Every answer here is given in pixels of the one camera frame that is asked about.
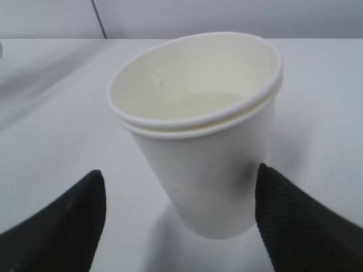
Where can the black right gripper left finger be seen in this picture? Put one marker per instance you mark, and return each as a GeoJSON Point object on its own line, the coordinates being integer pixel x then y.
{"type": "Point", "coordinates": [63, 236]}

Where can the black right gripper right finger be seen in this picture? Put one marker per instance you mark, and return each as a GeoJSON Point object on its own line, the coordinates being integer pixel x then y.
{"type": "Point", "coordinates": [299, 233]}

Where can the white paper cup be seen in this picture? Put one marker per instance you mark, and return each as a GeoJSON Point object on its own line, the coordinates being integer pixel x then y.
{"type": "Point", "coordinates": [200, 109]}

